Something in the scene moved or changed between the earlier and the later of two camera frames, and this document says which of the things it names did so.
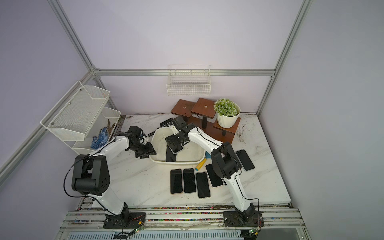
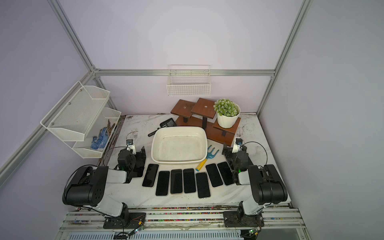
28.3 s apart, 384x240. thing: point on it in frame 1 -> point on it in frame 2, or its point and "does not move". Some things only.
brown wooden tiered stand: x=202 y=115 does not move
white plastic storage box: x=191 y=152 does not move
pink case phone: x=189 y=182 does not move
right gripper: x=176 y=142 -> x=229 y=151
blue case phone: x=215 y=179 does not move
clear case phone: x=176 y=181 does not move
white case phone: x=171 y=156 -> x=162 y=183
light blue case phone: x=202 y=185 does not move
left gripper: x=149 y=151 -> x=138 y=154
